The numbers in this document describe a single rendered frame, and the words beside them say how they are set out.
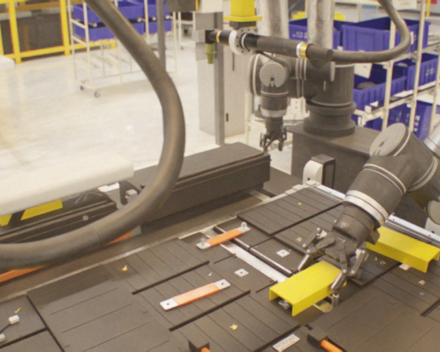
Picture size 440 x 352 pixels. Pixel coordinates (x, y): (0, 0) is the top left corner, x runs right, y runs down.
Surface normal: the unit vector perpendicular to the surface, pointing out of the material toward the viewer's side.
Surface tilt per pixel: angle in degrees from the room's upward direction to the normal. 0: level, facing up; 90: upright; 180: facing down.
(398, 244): 0
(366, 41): 94
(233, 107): 90
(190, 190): 90
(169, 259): 0
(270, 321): 0
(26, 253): 45
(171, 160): 36
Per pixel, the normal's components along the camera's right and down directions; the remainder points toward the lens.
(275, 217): -0.01, -0.91
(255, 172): 0.62, 0.32
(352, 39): -0.76, 0.34
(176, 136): 0.27, -0.51
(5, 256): -0.02, -0.35
